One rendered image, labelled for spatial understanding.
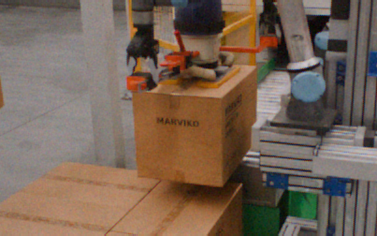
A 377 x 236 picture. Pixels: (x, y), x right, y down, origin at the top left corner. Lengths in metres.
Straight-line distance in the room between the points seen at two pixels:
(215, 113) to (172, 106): 0.19
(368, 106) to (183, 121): 0.76
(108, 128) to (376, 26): 2.23
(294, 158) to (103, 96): 1.94
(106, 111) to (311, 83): 2.17
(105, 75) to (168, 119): 1.46
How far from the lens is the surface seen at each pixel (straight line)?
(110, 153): 4.01
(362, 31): 2.25
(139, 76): 2.07
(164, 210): 2.58
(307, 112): 2.15
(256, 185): 2.88
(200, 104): 2.36
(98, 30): 3.79
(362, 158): 2.08
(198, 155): 2.44
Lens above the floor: 1.73
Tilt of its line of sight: 20 degrees down
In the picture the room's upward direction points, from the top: straight up
